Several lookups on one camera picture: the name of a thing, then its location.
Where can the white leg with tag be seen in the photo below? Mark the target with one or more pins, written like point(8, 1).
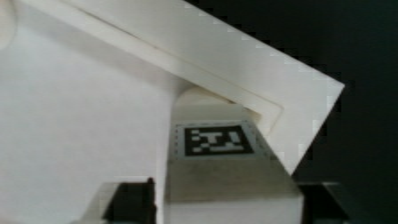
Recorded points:
point(228, 186)

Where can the white square tabletop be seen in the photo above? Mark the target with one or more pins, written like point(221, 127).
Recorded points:
point(102, 57)

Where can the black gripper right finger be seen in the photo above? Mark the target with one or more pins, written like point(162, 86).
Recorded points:
point(329, 205)

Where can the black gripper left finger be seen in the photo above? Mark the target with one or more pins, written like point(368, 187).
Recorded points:
point(123, 204)

